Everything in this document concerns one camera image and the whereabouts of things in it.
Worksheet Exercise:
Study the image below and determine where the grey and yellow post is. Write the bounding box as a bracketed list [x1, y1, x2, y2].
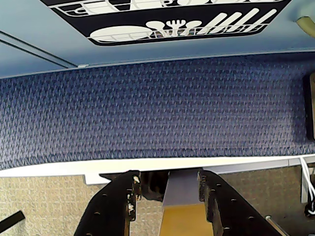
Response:
[159, 169, 206, 236]

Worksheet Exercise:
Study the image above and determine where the dishwasher door with dish print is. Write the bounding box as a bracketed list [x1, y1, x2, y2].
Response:
[0, 0, 315, 67]

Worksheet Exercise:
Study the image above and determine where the black bar on floor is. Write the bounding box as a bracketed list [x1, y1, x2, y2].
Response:
[0, 210, 26, 229]

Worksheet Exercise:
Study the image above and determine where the white cable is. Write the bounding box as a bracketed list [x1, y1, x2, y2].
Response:
[299, 157, 315, 217]

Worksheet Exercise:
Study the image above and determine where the gold dishwasher door handle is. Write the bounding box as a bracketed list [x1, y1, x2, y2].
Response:
[296, 15, 315, 38]

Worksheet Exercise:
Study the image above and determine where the dark furniture leg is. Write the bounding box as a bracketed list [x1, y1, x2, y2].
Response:
[302, 73, 315, 140]

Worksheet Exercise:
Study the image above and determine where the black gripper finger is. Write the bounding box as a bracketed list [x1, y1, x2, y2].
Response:
[73, 169, 143, 236]
[198, 169, 293, 236]

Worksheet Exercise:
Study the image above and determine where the blue toy kitchen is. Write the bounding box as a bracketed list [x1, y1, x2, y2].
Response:
[0, 0, 315, 80]

